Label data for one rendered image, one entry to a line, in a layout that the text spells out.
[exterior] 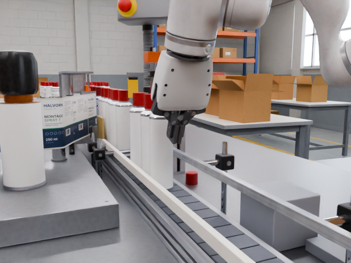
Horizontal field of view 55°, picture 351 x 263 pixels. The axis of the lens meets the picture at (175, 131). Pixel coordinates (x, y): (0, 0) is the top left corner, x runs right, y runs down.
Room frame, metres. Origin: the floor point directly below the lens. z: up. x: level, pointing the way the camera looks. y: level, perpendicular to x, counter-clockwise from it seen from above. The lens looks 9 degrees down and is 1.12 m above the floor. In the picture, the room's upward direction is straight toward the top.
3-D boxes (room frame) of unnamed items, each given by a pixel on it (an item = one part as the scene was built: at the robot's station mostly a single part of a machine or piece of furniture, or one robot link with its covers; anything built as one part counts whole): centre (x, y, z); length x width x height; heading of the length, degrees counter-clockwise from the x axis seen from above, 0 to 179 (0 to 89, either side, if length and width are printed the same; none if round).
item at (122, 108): (1.03, 0.16, 0.98); 0.05 x 0.05 x 0.20
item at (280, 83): (5.50, -1.65, 0.97); 0.43 x 0.39 x 0.37; 108
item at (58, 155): (0.98, 0.34, 0.97); 0.05 x 0.05 x 0.19
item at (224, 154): (0.66, -0.08, 0.91); 0.07 x 0.03 x 0.17; 113
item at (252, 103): (2.79, -0.56, 0.97); 0.51 x 0.42 x 0.37; 115
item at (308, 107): (5.53, -1.71, 0.39); 2.20 x 0.80 x 0.78; 20
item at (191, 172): (0.91, -0.05, 0.85); 0.03 x 0.03 x 0.03
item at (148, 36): (1.12, 0.09, 1.18); 0.04 x 0.04 x 0.21
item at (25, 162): (0.75, 0.34, 1.03); 0.09 x 0.09 x 0.30
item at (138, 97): (0.86, 0.09, 0.98); 0.05 x 0.05 x 0.20
